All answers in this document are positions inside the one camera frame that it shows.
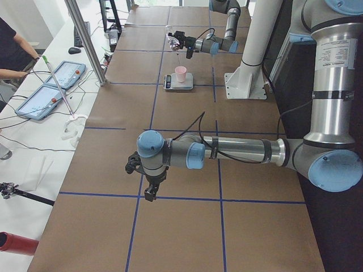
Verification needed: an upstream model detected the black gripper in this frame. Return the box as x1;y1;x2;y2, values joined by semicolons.
144;167;168;202
176;36;196;52

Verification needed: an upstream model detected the pink plastic cup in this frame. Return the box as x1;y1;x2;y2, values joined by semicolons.
175;66;187;83

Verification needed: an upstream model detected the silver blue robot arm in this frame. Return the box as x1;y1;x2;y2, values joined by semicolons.
166;1;241;59
125;1;362;201

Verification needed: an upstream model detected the silver digital kitchen scale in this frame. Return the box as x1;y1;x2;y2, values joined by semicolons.
163;73;193;91

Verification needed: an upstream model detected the black keyboard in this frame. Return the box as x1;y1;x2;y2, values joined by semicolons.
73;21;91;48

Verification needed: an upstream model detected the black computer mouse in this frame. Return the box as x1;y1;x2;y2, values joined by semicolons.
68;47;81;55

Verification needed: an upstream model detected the thin metal reaching stick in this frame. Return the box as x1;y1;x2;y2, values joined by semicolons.
42;56;76;121

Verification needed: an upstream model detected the near blue teach pendant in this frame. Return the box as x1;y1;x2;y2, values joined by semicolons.
15;85;62;121

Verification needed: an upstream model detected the black tripod leg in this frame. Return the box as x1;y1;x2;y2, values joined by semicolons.
1;182;55;206

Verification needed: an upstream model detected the red cylinder bottle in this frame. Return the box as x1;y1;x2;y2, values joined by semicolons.
1;232;39;256

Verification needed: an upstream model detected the person in black shirt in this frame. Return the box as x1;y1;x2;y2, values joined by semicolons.
1;18;40;88

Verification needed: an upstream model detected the black camera cable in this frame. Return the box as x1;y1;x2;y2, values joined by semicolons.
194;27;216;43

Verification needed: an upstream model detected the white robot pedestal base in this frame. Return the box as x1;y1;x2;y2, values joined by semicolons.
225;0;283;99

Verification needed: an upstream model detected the aluminium frame post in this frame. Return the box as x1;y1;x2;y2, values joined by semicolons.
65;0;107;86

